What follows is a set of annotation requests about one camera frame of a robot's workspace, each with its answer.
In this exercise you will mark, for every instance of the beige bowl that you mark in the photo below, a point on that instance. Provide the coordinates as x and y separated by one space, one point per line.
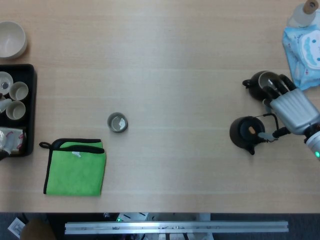
11 40

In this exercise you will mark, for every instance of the red and white snack packet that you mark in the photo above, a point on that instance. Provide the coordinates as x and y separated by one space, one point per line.
13 140

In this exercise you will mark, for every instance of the dark pitcher with beige inside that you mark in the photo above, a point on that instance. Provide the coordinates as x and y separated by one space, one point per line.
253 90

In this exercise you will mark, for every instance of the glass bottle with wooden cap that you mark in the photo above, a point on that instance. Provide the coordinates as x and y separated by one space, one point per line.
303 15

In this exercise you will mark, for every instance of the blue wet wipes pack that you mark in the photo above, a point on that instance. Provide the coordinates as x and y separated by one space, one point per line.
305 52

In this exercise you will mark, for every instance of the green cloth with black edge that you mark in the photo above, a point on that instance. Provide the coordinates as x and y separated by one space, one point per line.
75 175

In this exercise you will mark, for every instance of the aluminium rail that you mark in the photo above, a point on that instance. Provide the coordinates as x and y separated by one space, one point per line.
175 227

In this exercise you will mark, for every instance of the dark teacup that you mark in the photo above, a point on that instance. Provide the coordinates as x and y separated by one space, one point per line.
117 123

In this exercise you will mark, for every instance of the white socket plate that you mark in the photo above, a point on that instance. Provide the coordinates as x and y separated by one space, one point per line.
16 227

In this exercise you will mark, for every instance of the black tray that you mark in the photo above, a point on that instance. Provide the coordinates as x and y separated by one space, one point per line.
31 125

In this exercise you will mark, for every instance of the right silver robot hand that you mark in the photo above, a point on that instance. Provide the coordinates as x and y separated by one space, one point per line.
295 112

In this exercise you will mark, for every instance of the small beige teacup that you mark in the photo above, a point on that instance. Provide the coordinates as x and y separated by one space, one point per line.
5 105
15 110
18 90

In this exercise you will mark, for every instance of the brown round stool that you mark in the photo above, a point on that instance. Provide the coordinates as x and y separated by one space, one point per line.
37 231

